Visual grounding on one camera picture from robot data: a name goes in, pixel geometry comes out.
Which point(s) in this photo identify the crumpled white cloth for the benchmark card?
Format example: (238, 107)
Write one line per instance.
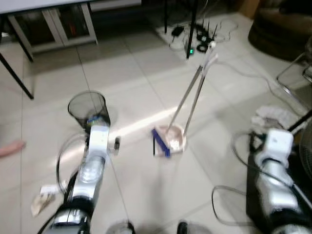
(273, 116)

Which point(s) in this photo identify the black metal rod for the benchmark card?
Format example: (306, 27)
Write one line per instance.
(301, 121)

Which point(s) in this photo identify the black equipment box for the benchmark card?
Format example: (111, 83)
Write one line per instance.
(253, 195)

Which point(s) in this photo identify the grey robot right foot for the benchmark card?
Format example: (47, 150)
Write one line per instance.
(192, 228)

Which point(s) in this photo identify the grey robot foot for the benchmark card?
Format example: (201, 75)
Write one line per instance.
(192, 228)
(121, 228)

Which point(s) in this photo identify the dark brown sofa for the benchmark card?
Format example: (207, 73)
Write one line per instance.
(278, 34)

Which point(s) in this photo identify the white power strip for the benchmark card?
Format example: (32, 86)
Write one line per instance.
(185, 52)

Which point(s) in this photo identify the black router with antennas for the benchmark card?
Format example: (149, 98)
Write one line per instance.
(202, 36)

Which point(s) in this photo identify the brown cardboard box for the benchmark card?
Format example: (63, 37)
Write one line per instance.
(249, 9)

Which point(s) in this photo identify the black power adapter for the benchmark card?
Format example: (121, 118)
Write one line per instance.
(177, 30)

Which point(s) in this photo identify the blue printed wrapper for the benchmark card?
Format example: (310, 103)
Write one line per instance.
(97, 122)

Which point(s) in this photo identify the grey robot left foot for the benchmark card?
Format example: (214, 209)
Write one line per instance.
(121, 228)

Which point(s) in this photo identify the black mesh wastebasket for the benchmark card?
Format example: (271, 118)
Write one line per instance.
(85, 105)

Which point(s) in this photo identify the person bare foot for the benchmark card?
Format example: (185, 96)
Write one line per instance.
(10, 148)

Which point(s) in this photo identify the white glass-door cabinet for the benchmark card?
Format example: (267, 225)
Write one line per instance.
(29, 29)

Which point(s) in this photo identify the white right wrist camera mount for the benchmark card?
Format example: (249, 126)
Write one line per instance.
(278, 144)

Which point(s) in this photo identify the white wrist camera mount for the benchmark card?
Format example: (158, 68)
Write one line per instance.
(278, 144)
(99, 139)

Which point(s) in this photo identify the metal frame chair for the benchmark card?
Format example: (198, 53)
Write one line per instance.
(307, 73)

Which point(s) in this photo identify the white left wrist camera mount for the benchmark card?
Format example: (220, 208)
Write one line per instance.
(99, 139)

